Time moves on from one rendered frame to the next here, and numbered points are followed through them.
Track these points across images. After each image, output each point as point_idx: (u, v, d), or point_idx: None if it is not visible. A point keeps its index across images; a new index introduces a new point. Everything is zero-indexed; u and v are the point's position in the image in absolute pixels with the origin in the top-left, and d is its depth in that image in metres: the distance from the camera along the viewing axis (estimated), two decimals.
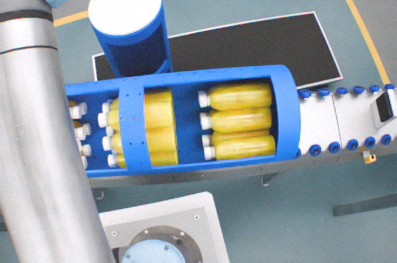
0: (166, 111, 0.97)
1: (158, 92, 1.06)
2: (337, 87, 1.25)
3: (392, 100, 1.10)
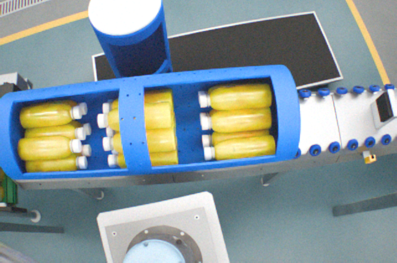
0: (165, 113, 0.97)
1: (158, 92, 1.06)
2: (337, 87, 1.25)
3: (392, 100, 1.10)
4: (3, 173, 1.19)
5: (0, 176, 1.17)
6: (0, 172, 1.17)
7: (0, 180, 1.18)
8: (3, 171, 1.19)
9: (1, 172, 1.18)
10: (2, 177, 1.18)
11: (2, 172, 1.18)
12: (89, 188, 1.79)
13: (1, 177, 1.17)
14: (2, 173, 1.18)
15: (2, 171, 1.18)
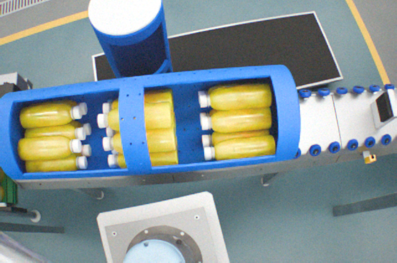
0: (165, 113, 0.97)
1: (158, 92, 1.06)
2: (337, 87, 1.25)
3: (392, 100, 1.10)
4: (3, 173, 1.19)
5: (0, 176, 1.17)
6: (0, 172, 1.17)
7: (0, 180, 1.18)
8: (3, 171, 1.19)
9: (1, 172, 1.18)
10: (2, 177, 1.18)
11: (2, 172, 1.18)
12: (89, 188, 1.79)
13: (1, 177, 1.17)
14: (2, 173, 1.18)
15: (2, 171, 1.18)
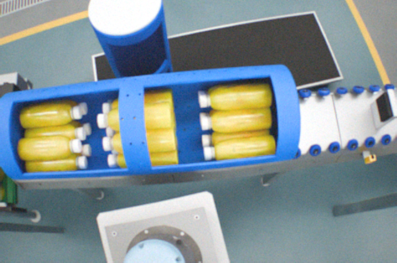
0: (165, 113, 0.97)
1: (158, 92, 1.06)
2: (337, 87, 1.25)
3: (392, 100, 1.10)
4: (3, 173, 1.19)
5: (0, 176, 1.17)
6: (0, 172, 1.17)
7: (0, 180, 1.18)
8: (3, 171, 1.19)
9: (1, 172, 1.18)
10: (2, 177, 1.18)
11: (2, 172, 1.18)
12: (89, 188, 1.79)
13: (1, 177, 1.17)
14: (2, 173, 1.18)
15: (2, 171, 1.18)
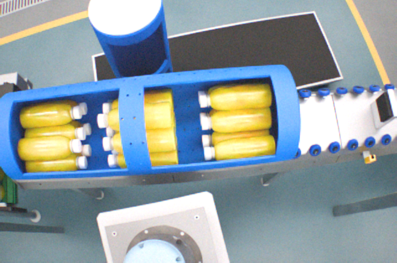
0: (165, 113, 0.97)
1: (158, 92, 1.06)
2: (337, 87, 1.25)
3: (392, 100, 1.10)
4: (3, 173, 1.19)
5: (0, 177, 1.17)
6: (0, 172, 1.17)
7: (0, 180, 1.18)
8: (4, 172, 1.19)
9: (1, 173, 1.17)
10: (2, 177, 1.18)
11: (2, 173, 1.18)
12: (89, 188, 1.79)
13: (1, 177, 1.17)
14: (2, 174, 1.18)
15: (2, 172, 1.18)
